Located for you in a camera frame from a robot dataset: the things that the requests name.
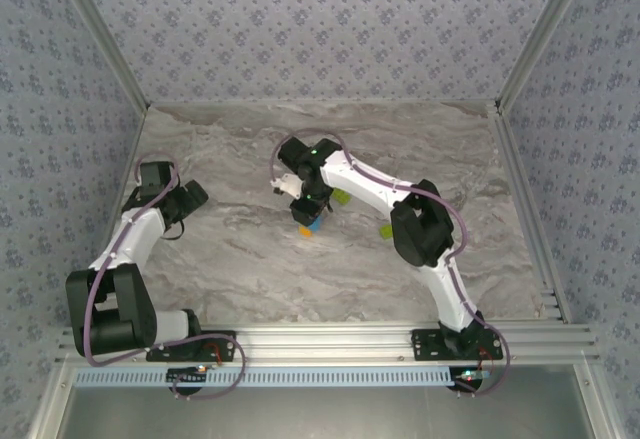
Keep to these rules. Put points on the blue two-by-four lego brick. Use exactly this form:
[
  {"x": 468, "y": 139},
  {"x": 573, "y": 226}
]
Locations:
[{"x": 318, "y": 225}]

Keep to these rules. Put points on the orange two-by-two lego brick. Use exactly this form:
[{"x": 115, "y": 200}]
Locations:
[{"x": 304, "y": 232}]

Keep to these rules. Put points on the green two-by-four lego brick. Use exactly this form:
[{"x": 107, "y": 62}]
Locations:
[{"x": 343, "y": 198}]

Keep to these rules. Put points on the green two-by-two lego brick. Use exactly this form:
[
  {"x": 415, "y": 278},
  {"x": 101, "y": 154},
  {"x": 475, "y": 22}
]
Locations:
[{"x": 386, "y": 232}]

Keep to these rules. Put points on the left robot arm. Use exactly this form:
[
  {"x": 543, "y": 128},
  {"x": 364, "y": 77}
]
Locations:
[{"x": 135, "y": 239}]

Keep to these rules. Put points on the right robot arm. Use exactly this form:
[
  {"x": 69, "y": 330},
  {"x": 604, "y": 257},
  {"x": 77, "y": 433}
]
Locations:
[{"x": 370, "y": 184}]

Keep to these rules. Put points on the grey metal panel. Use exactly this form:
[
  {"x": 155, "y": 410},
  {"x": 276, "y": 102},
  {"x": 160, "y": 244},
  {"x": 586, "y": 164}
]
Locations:
[{"x": 325, "y": 414}]

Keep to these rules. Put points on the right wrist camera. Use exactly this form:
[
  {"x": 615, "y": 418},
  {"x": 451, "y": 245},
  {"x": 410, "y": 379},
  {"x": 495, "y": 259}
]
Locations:
[{"x": 287, "y": 184}]

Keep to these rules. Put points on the long aluminium frame rail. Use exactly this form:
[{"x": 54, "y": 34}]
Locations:
[{"x": 325, "y": 341}]

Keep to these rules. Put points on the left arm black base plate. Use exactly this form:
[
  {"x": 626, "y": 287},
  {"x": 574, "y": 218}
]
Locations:
[{"x": 207, "y": 354}]

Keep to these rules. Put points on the aluminium frame post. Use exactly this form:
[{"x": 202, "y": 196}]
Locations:
[
  {"x": 109, "y": 39},
  {"x": 536, "y": 39}
]

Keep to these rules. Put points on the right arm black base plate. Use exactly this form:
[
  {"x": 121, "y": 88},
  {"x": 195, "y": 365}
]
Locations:
[{"x": 425, "y": 349}]

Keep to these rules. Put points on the aluminium side rail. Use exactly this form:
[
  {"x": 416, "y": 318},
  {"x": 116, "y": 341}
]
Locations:
[{"x": 523, "y": 184}]

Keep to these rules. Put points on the aluminium frame leg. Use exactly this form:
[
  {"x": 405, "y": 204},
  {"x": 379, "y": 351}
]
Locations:
[
  {"x": 50, "y": 404},
  {"x": 597, "y": 404}
]

